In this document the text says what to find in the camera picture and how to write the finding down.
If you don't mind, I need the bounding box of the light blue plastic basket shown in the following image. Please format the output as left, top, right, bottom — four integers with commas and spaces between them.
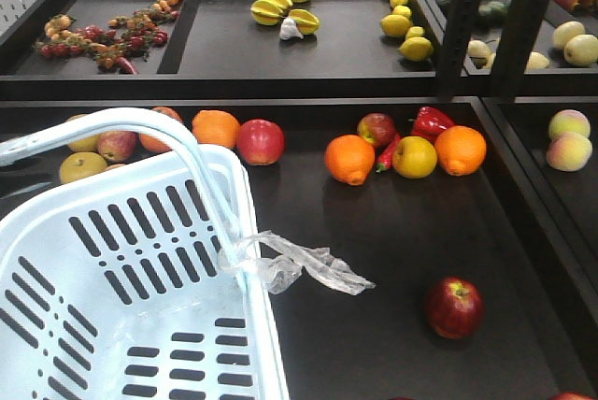
1, 107, 289, 399

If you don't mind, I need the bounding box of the large red apple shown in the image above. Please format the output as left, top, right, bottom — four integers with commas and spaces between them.
236, 119, 286, 165

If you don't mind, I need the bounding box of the orange with green stem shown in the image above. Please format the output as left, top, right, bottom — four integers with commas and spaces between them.
324, 135, 376, 186

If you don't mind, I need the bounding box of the red chili pepper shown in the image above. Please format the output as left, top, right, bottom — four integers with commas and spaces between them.
375, 134, 401, 174

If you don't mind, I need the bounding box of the clear plastic bag strip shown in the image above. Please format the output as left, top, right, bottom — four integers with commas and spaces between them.
219, 231, 376, 295

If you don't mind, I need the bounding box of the red yellow apple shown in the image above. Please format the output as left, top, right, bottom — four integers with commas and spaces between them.
549, 392, 595, 400
357, 112, 397, 149

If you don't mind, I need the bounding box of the black wooden produce display stand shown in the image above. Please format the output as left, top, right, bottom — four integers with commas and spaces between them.
1, 0, 597, 399

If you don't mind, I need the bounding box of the red bell pepper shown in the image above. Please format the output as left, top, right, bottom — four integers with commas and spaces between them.
410, 106, 456, 144

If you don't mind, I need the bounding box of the white garlic bulb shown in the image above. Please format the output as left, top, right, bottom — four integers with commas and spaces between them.
278, 18, 304, 41

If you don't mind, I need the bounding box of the orange in back row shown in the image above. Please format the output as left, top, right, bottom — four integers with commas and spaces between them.
137, 106, 184, 154

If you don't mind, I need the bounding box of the yellow starfruit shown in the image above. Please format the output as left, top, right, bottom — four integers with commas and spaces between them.
249, 0, 285, 26

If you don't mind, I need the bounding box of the large yellow lemon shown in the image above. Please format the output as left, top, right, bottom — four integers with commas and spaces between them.
380, 14, 413, 38

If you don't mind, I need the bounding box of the dark red apple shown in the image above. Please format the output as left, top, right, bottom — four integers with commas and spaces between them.
424, 277, 485, 339

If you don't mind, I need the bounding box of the cherry tomato vine bunch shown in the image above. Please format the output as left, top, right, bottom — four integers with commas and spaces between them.
33, 0, 185, 75

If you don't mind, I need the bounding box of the rear pale peach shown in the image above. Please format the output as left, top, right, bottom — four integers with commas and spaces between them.
548, 109, 591, 139

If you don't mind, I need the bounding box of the pale peach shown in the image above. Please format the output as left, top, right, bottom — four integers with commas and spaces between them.
548, 109, 591, 139
546, 131, 593, 172

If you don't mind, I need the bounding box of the front pale peach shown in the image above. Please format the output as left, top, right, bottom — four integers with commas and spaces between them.
546, 131, 593, 172

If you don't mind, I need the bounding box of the red yellow apple front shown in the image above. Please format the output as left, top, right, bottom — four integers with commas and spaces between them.
549, 392, 595, 400

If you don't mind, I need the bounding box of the black perforated upright post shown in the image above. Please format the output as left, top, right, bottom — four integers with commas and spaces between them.
435, 0, 481, 102

